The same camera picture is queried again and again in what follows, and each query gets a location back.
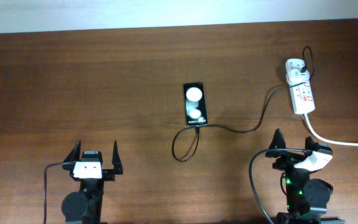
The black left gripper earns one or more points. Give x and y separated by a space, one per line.
109 173

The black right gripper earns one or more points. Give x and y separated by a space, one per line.
288 157

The black smartphone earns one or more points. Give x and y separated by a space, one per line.
195 105

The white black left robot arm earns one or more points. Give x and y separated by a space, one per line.
84 205

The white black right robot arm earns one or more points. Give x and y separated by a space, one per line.
307 198

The white charger plug adapter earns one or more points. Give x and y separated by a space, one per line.
295 76

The white power strip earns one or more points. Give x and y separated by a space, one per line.
301 94

